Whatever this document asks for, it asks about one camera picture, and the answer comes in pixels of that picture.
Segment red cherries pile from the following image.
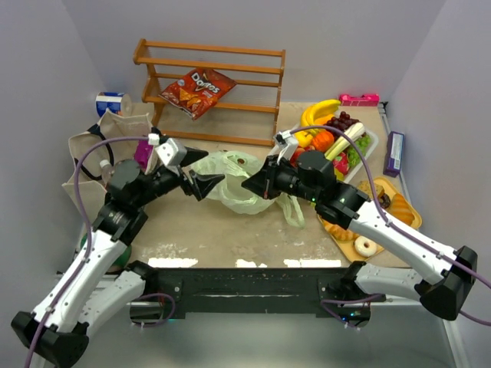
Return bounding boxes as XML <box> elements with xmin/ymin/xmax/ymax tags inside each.
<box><xmin>289</xmin><ymin>146</ymin><xmax>305</xmax><ymax>167</ymax></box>

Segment light green plastic bag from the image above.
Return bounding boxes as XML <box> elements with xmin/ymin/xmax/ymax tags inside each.
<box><xmin>191</xmin><ymin>150</ymin><xmax>305</xmax><ymax>228</ymax></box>

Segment purple snack bag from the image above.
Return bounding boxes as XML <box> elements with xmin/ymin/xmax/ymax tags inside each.
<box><xmin>133</xmin><ymin>140</ymin><xmax>153</xmax><ymax>170</ymax></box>

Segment small orange pumpkin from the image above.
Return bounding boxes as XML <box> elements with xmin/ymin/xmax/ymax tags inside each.
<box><xmin>311</xmin><ymin>130</ymin><xmax>335</xmax><ymax>153</ymax></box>

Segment clear plastic water bottle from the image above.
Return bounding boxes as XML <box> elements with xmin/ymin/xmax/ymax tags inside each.
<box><xmin>100</xmin><ymin>159</ymin><xmax>113</xmax><ymax>185</ymax></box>

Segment beige canvas tote bag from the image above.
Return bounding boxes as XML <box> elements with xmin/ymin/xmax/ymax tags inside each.
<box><xmin>62</xmin><ymin>108</ymin><xmax>159</xmax><ymax>221</ymax></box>

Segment green celery stalk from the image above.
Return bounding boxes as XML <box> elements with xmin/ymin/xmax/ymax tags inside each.
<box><xmin>325</xmin><ymin>123</ymin><xmax>365</xmax><ymax>161</ymax></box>

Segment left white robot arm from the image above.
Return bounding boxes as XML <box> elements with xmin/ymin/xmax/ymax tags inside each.
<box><xmin>11</xmin><ymin>143</ymin><xmax>224</xmax><ymax>367</ymax></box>

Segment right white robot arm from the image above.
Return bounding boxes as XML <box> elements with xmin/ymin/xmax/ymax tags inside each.
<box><xmin>242</xmin><ymin>151</ymin><xmax>477</xmax><ymax>320</ymax></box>

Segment yellow apple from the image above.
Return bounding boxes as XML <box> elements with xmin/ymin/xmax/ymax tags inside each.
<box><xmin>295</xmin><ymin>130</ymin><xmax>314</xmax><ymax>148</ymax></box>

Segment white fruit tray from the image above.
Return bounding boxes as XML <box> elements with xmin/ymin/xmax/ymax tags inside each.
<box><xmin>299</xmin><ymin>125</ymin><xmax>378</xmax><ymax>182</ymax></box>

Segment yellow star fruit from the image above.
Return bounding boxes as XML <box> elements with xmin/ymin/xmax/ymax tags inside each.
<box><xmin>334</xmin><ymin>168</ymin><xmax>344</xmax><ymax>182</ymax></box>

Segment Doritos chip bag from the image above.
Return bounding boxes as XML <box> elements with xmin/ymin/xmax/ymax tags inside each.
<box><xmin>160</xmin><ymin>68</ymin><xmax>236</xmax><ymax>120</ymax></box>

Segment pink dragon fruit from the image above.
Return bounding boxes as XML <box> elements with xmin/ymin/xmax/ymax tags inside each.
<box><xmin>332</xmin><ymin>152</ymin><xmax>350</xmax><ymax>176</ymax></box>

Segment wooden shelf rack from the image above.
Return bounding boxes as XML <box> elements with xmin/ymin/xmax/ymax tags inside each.
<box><xmin>133</xmin><ymin>38</ymin><xmax>286</xmax><ymax>132</ymax></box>

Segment yellow banana bunch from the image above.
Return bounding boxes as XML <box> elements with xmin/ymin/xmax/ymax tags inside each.
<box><xmin>300</xmin><ymin>99</ymin><xmax>341</xmax><ymax>127</ymax></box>

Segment green grapes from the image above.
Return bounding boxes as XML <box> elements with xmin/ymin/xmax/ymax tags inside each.
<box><xmin>346</xmin><ymin>133</ymin><xmax>371</xmax><ymax>167</ymax></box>

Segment brown bread slice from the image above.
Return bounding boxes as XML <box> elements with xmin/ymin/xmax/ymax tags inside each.
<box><xmin>358</xmin><ymin>180</ymin><xmax>385</xmax><ymax>199</ymax></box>

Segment dark red grapes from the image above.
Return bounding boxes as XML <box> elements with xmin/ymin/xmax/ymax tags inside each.
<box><xmin>327</xmin><ymin>111</ymin><xmax>360</xmax><ymax>132</ymax></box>

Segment green cloth bundle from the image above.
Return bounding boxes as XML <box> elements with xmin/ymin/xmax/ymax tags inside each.
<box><xmin>75</xmin><ymin>234</ymin><xmax>132</xmax><ymax>274</ymax></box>

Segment blue white can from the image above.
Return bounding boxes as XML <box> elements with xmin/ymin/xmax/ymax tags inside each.
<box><xmin>95</xmin><ymin>92</ymin><xmax>132</xmax><ymax>117</ymax></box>

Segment white glazed donut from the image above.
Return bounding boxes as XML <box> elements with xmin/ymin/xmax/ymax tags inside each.
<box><xmin>354</xmin><ymin>236</ymin><xmax>378</xmax><ymax>258</ymax></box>

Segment pink box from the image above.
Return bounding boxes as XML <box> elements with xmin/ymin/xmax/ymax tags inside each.
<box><xmin>338</xmin><ymin>94</ymin><xmax>380</xmax><ymax>107</ymax></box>

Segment yellow bread tray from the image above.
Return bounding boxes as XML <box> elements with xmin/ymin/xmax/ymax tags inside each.
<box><xmin>316</xmin><ymin>176</ymin><xmax>423</xmax><ymax>265</ymax></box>

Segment chocolate donut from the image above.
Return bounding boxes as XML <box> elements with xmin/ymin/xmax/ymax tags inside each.
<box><xmin>378</xmin><ymin>193</ymin><xmax>391</xmax><ymax>209</ymax></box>

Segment purple box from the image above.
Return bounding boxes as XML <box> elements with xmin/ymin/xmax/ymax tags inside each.
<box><xmin>383</xmin><ymin>131</ymin><xmax>405</xmax><ymax>178</ymax></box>

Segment golden croissant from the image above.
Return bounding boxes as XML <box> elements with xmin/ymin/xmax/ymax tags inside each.
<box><xmin>388</xmin><ymin>193</ymin><xmax>415</xmax><ymax>226</ymax></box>

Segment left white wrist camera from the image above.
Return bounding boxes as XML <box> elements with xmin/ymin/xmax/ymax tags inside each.
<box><xmin>148</xmin><ymin>133</ymin><xmax>187</xmax><ymax>168</ymax></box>

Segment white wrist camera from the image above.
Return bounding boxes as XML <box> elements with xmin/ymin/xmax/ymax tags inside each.
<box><xmin>148</xmin><ymin>133</ymin><xmax>187</xmax><ymax>168</ymax></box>
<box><xmin>271</xmin><ymin>130</ymin><xmax>298</xmax><ymax>164</ymax></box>

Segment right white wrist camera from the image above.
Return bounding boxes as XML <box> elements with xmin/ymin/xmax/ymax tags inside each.
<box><xmin>271</xmin><ymin>130</ymin><xmax>298</xmax><ymax>164</ymax></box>

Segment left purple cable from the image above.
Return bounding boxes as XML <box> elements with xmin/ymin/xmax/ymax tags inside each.
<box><xmin>23</xmin><ymin>133</ymin><xmax>160</xmax><ymax>368</ymax></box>

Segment purple cable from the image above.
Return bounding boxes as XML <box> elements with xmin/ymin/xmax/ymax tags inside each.
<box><xmin>289</xmin><ymin>125</ymin><xmax>491</xmax><ymax>327</ymax></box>
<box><xmin>23</xmin><ymin>133</ymin><xmax>160</xmax><ymax>368</ymax></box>

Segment bundt cake ring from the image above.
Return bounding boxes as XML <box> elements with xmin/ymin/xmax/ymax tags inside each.
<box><xmin>321</xmin><ymin>220</ymin><xmax>360</xmax><ymax>242</ymax></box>

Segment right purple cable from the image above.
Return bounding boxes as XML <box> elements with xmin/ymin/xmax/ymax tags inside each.
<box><xmin>289</xmin><ymin>125</ymin><xmax>491</xmax><ymax>327</ymax></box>

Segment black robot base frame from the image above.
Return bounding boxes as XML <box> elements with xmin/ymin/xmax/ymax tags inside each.
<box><xmin>127</xmin><ymin>261</ymin><xmax>386</xmax><ymax>327</ymax></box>

